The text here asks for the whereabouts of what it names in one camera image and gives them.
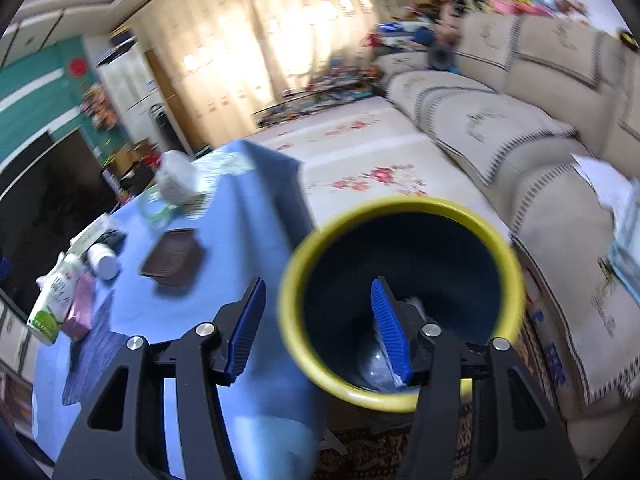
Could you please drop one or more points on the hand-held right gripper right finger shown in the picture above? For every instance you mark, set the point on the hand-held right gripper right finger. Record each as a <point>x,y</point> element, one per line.
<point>392,335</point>

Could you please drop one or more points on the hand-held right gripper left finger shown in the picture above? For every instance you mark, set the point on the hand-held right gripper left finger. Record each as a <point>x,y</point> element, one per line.
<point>245,330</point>

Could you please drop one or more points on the yellow rimmed dark trash bin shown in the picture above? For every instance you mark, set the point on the yellow rimmed dark trash bin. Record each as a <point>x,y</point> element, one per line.
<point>430,250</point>

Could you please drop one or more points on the white pill bottle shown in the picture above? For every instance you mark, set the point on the white pill bottle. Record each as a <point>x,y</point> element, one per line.
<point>103,260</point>

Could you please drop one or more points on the white paper cup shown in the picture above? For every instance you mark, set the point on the white paper cup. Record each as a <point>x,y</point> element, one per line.
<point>177,177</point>

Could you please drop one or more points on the pale green paper box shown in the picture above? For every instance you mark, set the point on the pale green paper box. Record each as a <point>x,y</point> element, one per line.
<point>95,232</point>

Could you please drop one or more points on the brown square tray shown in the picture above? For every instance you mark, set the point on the brown square tray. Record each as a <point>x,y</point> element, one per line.
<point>172,257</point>

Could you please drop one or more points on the blue patterned tablecloth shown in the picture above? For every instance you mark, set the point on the blue patterned tablecloth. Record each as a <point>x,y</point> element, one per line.
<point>240,220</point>

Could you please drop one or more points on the patterned brown rug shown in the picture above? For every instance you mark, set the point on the patterned brown rug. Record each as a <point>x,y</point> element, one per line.
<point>360,455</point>

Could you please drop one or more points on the white printed box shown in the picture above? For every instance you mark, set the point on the white printed box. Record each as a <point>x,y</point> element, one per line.
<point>547,340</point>

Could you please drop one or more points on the pink packet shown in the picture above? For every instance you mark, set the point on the pink packet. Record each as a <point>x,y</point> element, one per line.
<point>79,307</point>

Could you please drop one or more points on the floral floor mat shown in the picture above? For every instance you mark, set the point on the floral floor mat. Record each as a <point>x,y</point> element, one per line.
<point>360,160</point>

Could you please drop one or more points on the green and white carton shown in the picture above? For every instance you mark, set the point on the green and white carton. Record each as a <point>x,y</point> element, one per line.
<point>52,300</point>

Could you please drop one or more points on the beige sofa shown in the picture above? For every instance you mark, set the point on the beige sofa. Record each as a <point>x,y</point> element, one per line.
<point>550,200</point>

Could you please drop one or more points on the black television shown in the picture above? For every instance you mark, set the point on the black television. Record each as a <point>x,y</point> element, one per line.
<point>45,210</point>

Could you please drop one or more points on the cluttered low glass table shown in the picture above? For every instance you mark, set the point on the cluttered low glass table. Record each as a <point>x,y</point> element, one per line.
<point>320,95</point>

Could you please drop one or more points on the loose papers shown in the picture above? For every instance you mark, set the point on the loose papers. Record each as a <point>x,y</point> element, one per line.
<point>615,195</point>

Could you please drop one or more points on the artificial flower bunch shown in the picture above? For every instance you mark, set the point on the artificial flower bunch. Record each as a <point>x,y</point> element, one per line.
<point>97,105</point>

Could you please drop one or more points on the round dark cushion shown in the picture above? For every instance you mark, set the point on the round dark cushion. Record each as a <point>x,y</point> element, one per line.
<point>442,57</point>

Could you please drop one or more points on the beige patterned curtains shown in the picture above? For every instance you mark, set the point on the beige patterned curtains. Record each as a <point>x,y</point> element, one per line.
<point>250,45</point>

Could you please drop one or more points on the yellow and black toy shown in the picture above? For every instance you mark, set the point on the yellow and black toy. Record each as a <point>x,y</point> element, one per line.
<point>627,40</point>

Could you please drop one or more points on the red round wall decoration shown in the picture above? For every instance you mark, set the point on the red round wall decoration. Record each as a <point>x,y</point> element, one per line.
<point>77,67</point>

